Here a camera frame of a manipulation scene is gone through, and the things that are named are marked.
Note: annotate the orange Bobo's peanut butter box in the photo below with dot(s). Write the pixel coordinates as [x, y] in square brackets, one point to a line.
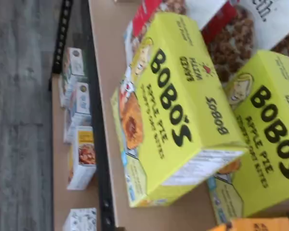
[255, 225]

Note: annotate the green Bobo's apple pie box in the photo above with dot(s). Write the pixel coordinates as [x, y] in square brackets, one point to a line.
[178, 120]
[267, 144]

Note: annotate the white carton blue print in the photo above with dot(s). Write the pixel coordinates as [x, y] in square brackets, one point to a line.
[80, 103]

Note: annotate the white patterned carton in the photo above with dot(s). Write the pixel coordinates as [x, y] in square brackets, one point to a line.
[82, 220]

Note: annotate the red and white cereal box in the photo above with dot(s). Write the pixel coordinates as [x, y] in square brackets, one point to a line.
[228, 48]

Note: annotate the white carton yellow print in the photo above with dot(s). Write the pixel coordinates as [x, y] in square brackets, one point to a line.
[84, 154]

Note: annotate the white carton green print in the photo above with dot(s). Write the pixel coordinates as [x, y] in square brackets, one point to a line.
[73, 62]

